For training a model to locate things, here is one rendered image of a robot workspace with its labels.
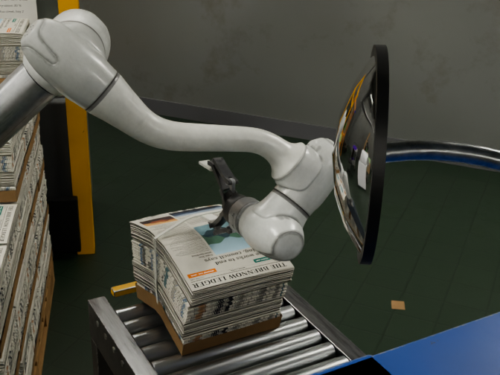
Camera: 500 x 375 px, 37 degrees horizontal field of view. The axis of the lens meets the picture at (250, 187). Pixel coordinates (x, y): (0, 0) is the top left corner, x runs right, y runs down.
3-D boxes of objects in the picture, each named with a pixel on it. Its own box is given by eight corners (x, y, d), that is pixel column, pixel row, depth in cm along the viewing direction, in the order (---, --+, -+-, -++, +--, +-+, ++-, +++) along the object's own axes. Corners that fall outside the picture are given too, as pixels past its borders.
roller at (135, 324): (120, 323, 200) (125, 341, 200) (273, 281, 221) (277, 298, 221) (115, 323, 204) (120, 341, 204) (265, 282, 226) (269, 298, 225)
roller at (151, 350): (143, 361, 189) (140, 372, 192) (301, 314, 210) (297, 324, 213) (135, 345, 191) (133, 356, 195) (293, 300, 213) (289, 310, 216)
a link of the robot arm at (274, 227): (255, 251, 175) (290, 207, 176) (291, 278, 162) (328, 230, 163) (226, 227, 169) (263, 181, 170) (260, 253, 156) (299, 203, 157)
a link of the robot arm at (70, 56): (120, 74, 144) (125, 56, 157) (44, 9, 138) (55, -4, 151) (77, 122, 148) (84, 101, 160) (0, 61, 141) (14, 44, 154)
